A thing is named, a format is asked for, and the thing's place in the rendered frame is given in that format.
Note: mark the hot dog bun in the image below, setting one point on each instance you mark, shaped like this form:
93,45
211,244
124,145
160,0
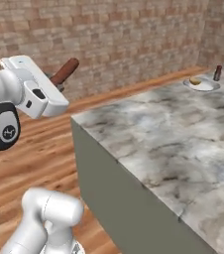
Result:
195,80

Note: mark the marble top dining table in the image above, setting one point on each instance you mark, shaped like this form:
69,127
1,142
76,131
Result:
170,139

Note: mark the dark brown condiment bottle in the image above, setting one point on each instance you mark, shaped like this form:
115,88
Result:
217,73

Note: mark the white plate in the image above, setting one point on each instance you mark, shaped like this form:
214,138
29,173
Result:
208,86

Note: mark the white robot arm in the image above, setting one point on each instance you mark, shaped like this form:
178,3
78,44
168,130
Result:
3,87

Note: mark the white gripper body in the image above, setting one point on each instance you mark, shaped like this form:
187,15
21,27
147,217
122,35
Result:
34,74

